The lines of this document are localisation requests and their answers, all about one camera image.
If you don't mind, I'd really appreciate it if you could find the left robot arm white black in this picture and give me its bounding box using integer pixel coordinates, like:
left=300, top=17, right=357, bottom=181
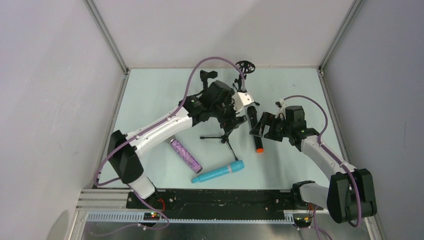
left=104, top=80, right=248, bottom=200

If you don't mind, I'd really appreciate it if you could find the black tripod shock mount stand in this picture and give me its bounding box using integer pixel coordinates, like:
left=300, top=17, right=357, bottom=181
left=231, top=60, right=260, bottom=109

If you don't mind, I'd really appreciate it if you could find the black microphone orange end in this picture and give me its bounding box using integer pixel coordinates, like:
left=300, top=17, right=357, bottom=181
left=246, top=105, right=265, bottom=154

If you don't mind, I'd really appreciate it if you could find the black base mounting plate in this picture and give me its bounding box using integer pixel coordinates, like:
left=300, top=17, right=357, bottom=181
left=145, top=188, right=306, bottom=220

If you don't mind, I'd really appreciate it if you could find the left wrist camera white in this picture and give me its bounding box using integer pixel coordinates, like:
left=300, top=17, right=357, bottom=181
left=231, top=92, right=255, bottom=112

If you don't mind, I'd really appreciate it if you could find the black round base mic stand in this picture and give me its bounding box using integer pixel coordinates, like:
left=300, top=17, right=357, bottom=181
left=199, top=70, right=218, bottom=93

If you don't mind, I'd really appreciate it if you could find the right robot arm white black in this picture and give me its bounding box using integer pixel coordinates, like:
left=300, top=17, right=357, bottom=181
left=249, top=105, right=378, bottom=224

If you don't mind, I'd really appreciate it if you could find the small black tripod stand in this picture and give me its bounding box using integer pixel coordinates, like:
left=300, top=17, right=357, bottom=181
left=199, top=115, right=248, bottom=161

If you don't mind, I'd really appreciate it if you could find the blue microphone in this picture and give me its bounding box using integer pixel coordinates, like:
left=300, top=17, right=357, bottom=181
left=191, top=160, right=245, bottom=184

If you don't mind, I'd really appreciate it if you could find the purple glitter microphone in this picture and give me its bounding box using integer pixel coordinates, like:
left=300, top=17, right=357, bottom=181
left=169, top=138, right=203, bottom=174

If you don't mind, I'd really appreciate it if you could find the grey slotted cable duct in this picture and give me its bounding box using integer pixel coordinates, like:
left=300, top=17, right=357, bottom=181
left=86, top=211, right=295, bottom=225

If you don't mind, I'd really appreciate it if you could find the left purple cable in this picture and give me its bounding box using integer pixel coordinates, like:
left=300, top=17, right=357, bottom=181
left=93, top=56, right=247, bottom=188

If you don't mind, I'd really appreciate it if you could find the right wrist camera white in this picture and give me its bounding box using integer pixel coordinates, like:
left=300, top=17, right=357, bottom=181
left=275, top=98, right=287, bottom=110

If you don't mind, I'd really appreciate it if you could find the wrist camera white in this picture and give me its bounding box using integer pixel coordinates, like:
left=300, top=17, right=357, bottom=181
left=275, top=98, right=287, bottom=110
left=231, top=92, right=255, bottom=112

